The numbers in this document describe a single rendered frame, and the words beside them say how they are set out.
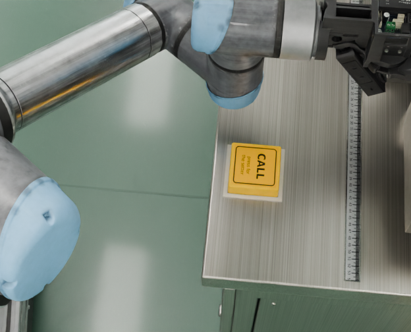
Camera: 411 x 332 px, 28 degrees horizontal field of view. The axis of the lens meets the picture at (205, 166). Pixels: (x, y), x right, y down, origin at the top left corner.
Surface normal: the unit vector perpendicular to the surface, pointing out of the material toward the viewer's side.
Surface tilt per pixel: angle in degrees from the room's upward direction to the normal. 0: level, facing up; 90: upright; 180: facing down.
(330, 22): 90
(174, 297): 0
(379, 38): 90
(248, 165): 0
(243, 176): 0
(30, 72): 23
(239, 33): 51
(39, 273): 87
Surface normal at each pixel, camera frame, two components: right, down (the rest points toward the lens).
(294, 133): 0.00, -0.44
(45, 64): 0.38, -0.51
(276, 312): -0.09, 0.89
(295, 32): -0.06, 0.29
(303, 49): -0.08, 0.74
